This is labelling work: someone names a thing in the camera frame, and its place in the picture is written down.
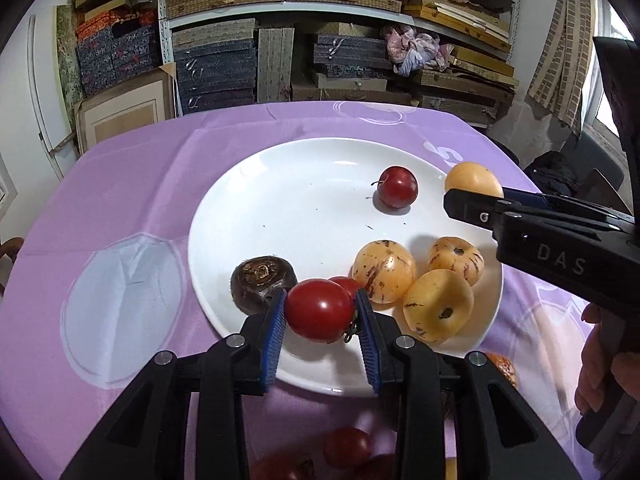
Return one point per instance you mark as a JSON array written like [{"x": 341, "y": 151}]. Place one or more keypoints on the pink white cloth bundle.
[{"x": 415, "y": 50}]

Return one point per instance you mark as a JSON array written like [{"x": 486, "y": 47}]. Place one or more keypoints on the brick pattern wallpaper sheet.
[{"x": 560, "y": 70}]

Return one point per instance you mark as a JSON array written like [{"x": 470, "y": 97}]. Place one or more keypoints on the white door panel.
[{"x": 45, "y": 100}]

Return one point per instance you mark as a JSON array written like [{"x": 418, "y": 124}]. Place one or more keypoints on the stack of dark flat boxes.
[{"x": 345, "y": 55}]

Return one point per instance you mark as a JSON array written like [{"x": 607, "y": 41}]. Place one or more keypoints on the black bag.
[{"x": 550, "y": 170}]

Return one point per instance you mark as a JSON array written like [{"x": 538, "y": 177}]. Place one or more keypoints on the white metal shelf rack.
[{"x": 165, "y": 50}]

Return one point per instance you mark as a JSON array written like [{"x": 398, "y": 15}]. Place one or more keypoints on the plain yellow pepino melon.
[{"x": 470, "y": 176}]

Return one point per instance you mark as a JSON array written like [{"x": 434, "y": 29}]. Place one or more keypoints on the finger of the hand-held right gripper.
[
  {"x": 530, "y": 201},
  {"x": 470, "y": 207}
]

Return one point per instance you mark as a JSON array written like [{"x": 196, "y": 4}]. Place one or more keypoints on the wooden picture frame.
[{"x": 125, "y": 115}]

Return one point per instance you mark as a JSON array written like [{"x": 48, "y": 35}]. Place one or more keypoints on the person's right hand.
[{"x": 590, "y": 370}]

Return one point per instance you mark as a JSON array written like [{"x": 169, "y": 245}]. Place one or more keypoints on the small red tomato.
[{"x": 346, "y": 446}]

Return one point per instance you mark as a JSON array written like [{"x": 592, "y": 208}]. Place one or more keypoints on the light wooden chair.
[{"x": 9, "y": 250}]

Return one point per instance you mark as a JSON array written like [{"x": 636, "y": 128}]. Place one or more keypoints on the stack of blue patterned boxes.
[{"x": 215, "y": 75}]

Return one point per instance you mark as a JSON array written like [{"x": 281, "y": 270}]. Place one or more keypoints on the white plate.
[{"x": 300, "y": 200}]

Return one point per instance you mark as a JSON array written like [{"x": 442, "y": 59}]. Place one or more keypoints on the large pale pepino melon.
[{"x": 437, "y": 305}]

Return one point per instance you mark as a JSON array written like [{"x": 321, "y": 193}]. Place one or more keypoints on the stack of blue red boxes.
[{"x": 115, "y": 50}]

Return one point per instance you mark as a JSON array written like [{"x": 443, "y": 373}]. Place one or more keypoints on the upright grey patterned boxes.
[{"x": 275, "y": 65}]

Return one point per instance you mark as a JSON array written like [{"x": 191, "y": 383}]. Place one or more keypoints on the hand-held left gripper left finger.
[{"x": 275, "y": 340}]

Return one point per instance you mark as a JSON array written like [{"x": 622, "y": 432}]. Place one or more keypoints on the stack of wooden flat cases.
[{"x": 480, "y": 60}]

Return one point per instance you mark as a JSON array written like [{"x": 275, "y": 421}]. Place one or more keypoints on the bright window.
[{"x": 597, "y": 115}]

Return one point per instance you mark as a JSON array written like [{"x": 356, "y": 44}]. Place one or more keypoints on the purple printed tablecloth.
[{"x": 125, "y": 200}]

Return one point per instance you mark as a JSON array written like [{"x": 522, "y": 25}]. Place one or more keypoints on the dark brown water chestnut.
[{"x": 257, "y": 280}]

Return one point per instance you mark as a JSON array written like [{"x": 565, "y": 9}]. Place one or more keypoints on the green marbled panel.
[{"x": 67, "y": 60}]

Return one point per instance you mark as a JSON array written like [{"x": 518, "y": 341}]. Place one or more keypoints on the small streaked pepino melon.
[{"x": 457, "y": 257}]

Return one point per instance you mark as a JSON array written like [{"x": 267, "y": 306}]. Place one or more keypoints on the mandarin orange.
[{"x": 502, "y": 367}]

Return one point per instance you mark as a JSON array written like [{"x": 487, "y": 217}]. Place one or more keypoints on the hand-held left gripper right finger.
[{"x": 367, "y": 340}]

